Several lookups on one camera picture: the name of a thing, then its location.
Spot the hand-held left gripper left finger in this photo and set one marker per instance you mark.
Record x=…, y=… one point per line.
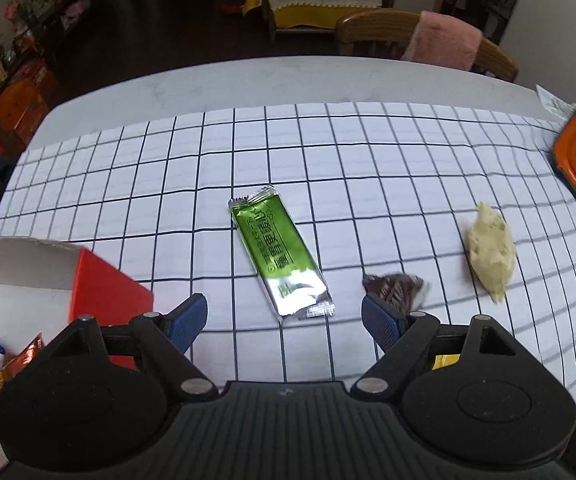
x=188, y=320

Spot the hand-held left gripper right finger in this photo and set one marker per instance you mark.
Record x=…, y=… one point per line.
x=380, y=322

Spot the cream snack packet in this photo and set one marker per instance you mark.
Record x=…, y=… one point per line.
x=490, y=250

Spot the papers behind tissue box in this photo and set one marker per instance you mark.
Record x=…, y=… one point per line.
x=558, y=102

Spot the copper red foil packet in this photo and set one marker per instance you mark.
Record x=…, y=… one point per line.
x=23, y=357

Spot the green foil snack bar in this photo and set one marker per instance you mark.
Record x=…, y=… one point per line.
x=278, y=255

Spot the wooden chair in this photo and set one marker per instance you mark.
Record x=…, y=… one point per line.
x=373, y=35

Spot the dark brown snack packet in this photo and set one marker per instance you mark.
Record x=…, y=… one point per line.
x=398, y=290

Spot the red cardboard box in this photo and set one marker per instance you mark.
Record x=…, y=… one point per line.
x=103, y=295

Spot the yellow snack packet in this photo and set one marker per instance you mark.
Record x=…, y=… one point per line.
x=445, y=361

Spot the pink towel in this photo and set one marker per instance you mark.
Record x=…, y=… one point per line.
x=443, y=40

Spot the orange storage boxes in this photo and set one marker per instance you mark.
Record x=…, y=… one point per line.
x=20, y=102

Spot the white checked tablecloth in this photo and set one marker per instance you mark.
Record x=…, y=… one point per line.
x=368, y=160

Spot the pink flowers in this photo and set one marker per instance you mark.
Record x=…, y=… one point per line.
x=12, y=12

